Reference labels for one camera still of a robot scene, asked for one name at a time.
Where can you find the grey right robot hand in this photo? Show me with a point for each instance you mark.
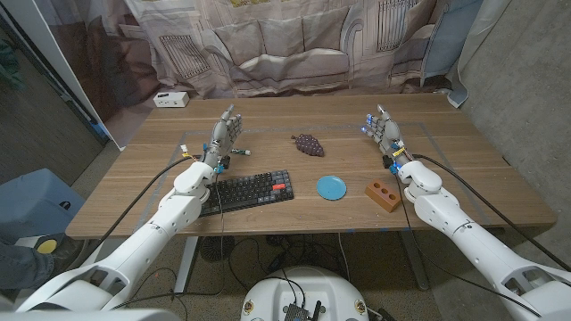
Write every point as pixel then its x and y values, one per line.
pixel 390 136

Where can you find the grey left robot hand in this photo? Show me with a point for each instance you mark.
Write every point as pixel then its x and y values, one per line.
pixel 220 138

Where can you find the black keyboard with red key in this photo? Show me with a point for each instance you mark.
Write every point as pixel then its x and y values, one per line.
pixel 254 189

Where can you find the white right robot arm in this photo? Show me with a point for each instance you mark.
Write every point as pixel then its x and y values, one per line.
pixel 468 241

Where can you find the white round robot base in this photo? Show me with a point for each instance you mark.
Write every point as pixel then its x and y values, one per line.
pixel 303 290

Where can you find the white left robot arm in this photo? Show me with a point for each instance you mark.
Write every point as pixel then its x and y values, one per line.
pixel 147 241

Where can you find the black module on robot base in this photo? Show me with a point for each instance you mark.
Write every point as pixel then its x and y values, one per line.
pixel 296 312

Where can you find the brown block with three holes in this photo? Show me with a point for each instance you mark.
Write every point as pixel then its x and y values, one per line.
pixel 383 195

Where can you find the blue round dish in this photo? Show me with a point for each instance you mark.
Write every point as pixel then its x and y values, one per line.
pixel 331 187

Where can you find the purple toy grape bunch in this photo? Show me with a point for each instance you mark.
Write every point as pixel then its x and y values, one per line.
pixel 310 145

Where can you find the small green white marker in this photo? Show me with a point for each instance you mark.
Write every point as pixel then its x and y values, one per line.
pixel 241 152

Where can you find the white power socket box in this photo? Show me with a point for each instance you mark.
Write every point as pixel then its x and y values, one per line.
pixel 171 99

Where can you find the black round floor fan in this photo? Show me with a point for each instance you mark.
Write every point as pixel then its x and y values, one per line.
pixel 217 249

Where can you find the printed sofa backdrop cloth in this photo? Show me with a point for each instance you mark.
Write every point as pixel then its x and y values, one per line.
pixel 285 44

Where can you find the grey table leg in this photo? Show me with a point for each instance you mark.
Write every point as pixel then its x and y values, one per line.
pixel 415 267

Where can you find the white table leg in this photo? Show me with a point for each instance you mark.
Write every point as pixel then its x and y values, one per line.
pixel 185 267

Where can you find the blue plastic bin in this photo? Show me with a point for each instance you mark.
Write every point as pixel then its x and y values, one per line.
pixel 31 200

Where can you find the yellow black foot pedal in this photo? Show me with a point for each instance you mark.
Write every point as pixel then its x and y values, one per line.
pixel 47 246

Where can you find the white robot torso edge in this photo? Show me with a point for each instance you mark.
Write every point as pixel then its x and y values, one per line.
pixel 89 315

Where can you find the person leg in jeans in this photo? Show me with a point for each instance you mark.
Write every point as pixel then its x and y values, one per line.
pixel 22 267

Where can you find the white wall panel edge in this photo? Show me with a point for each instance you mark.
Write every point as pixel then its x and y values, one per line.
pixel 47 44

